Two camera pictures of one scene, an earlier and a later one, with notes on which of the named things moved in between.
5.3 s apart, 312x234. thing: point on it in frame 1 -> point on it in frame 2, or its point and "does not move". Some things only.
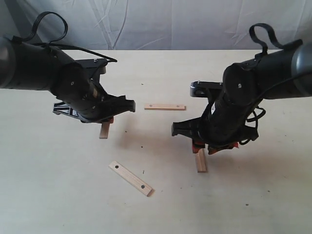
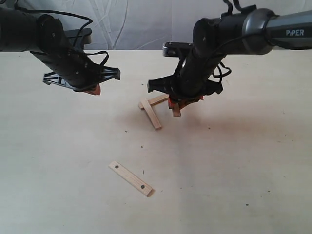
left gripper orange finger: [109, 120] -> [96, 91]
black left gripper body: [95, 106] -> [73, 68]
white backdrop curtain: [163, 25] does not move
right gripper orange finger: [213, 150] -> [184, 103]
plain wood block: [104, 130] -> [151, 114]
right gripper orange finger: [197, 145] -> [170, 105]
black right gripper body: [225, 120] -> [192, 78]
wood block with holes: [165, 107] -> [155, 100]
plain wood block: [201, 160] -> [176, 111]
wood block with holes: [131, 178] does not move
